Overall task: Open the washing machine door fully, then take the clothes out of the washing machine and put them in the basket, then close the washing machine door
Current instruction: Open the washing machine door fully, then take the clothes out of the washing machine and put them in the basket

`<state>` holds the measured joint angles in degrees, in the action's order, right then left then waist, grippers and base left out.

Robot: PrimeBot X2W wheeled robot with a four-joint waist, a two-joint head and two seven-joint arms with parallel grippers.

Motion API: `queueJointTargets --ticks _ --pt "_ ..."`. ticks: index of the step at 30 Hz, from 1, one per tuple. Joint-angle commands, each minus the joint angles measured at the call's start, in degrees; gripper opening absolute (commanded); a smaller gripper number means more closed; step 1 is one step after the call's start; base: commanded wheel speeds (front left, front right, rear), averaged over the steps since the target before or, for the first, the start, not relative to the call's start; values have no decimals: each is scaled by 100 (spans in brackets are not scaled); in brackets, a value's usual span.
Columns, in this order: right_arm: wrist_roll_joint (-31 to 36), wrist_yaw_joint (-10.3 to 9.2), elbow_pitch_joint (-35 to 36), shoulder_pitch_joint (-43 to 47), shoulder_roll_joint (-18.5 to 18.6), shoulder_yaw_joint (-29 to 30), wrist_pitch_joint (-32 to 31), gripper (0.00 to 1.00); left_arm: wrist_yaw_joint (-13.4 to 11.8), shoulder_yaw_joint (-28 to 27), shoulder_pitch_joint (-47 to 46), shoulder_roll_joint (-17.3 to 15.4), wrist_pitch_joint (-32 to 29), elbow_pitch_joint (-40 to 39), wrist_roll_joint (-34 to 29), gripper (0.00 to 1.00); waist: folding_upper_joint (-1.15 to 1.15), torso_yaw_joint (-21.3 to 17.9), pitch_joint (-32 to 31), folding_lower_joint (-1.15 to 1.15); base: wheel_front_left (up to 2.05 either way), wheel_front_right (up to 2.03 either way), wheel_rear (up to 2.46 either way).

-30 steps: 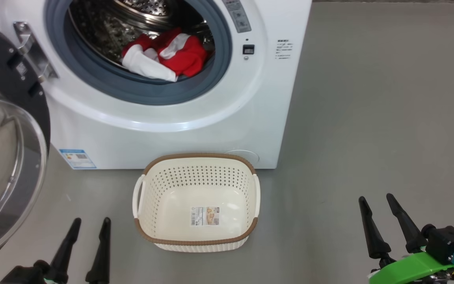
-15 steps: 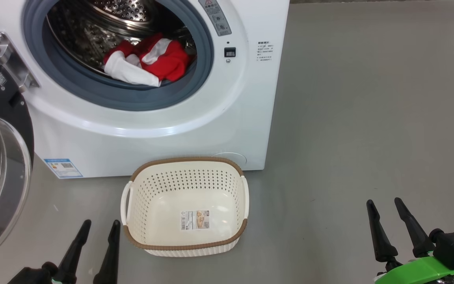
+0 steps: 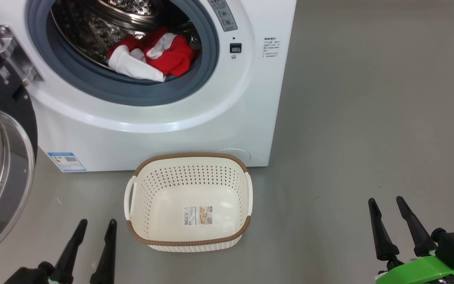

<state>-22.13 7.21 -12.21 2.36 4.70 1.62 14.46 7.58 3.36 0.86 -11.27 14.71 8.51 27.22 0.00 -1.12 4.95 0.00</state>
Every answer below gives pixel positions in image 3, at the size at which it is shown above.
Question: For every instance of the red and white garment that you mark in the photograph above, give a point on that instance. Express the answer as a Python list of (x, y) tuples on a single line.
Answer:
[(172, 55)]

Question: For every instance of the white front-load washing machine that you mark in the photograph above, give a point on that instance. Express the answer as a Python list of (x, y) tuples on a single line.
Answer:
[(250, 118)]

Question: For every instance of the blue energy label sticker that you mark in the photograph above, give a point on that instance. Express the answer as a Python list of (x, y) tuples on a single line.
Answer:
[(66, 161)]

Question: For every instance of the grey caution sticker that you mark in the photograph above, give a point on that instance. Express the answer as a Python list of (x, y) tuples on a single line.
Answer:
[(225, 17)]

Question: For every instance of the cream basket with brown rim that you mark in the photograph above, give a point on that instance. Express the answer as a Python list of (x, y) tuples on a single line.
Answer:
[(164, 221)]

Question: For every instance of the black door lock latch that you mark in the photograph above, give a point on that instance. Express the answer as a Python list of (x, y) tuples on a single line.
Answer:
[(235, 47)]

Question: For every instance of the black-rimmed glass washer door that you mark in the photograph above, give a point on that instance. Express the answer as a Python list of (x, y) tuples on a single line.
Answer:
[(18, 112)]

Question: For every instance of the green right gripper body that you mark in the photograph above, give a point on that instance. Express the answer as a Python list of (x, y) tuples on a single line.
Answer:
[(420, 272)]

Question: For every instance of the grey rubber door seal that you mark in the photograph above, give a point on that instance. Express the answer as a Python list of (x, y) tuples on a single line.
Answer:
[(132, 94)]

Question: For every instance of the perforated steel washer drum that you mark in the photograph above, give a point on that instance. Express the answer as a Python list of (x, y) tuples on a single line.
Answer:
[(85, 35)]

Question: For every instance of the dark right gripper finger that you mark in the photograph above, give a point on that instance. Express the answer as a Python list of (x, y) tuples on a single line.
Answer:
[(416, 232), (380, 236)]

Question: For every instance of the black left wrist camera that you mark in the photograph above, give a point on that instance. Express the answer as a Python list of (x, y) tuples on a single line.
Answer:
[(26, 276)]

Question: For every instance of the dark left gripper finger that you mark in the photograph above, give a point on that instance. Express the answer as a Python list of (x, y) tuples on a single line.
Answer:
[(106, 260), (69, 256)]

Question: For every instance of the printed product label sticker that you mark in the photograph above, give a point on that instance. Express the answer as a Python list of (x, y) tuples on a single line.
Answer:
[(198, 215)]

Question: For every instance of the metal door hinge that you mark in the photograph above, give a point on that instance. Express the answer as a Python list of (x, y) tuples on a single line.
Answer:
[(14, 53)]

